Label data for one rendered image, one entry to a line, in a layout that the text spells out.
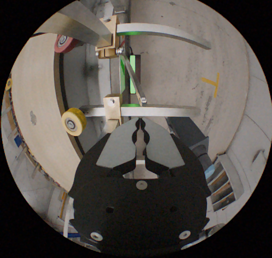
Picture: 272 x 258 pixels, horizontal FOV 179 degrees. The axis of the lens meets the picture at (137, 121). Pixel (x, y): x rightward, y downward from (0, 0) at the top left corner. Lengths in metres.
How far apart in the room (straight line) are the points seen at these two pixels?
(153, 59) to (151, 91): 0.37
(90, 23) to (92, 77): 0.42
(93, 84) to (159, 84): 0.78
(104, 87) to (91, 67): 0.14
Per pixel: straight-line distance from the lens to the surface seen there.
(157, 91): 1.14
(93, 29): 0.16
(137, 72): 0.40
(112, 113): 0.30
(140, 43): 1.15
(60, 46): 0.30
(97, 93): 0.53
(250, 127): 2.64
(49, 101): 0.34
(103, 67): 0.51
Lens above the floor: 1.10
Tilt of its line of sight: 61 degrees down
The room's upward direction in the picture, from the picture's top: 178 degrees counter-clockwise
